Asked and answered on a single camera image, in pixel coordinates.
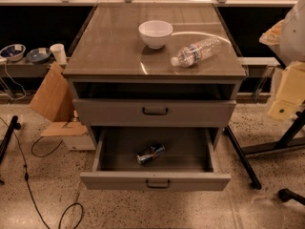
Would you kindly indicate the black stand leg left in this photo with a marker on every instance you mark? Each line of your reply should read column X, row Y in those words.
column 14, row 125

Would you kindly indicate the brown cardboard piece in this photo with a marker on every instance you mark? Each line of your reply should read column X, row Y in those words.
column 53, row 99

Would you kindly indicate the white paper cup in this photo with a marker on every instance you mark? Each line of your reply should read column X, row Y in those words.
column 58, row 51

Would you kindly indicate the grey drawer cabinet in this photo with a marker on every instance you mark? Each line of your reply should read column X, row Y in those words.
column 111, row 61

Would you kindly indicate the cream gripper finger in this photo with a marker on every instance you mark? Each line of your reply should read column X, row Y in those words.
column 290, row 93

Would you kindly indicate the blue bowl left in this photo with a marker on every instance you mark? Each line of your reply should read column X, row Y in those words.
column 13, row 53

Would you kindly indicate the low grey shelf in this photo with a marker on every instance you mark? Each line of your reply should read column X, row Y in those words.
column 25, row 68

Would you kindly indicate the flat cardboard sheet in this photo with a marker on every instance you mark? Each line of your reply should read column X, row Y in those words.
column 65, row 129

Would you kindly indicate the grey upper drawer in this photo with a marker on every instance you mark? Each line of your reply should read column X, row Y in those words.
column 154, row 113

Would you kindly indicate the blue bowl right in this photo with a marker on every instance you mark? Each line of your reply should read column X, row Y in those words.
column 39, row 55

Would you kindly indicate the blue bowl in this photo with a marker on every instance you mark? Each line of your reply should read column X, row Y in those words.
column 39, row 55
column 13, row 53

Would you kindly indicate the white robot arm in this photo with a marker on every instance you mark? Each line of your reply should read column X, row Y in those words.
column 289, row 35

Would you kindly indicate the clear plastic water bottle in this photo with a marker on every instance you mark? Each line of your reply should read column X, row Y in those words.
column 197, row 52

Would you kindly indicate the open middle drawer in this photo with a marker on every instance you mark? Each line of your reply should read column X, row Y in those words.
column 188, row 163

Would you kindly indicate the white bowl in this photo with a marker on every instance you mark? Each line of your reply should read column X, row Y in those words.
column 155, row 33

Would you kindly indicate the black caster foot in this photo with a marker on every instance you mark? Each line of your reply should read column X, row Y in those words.
column 286, row 195

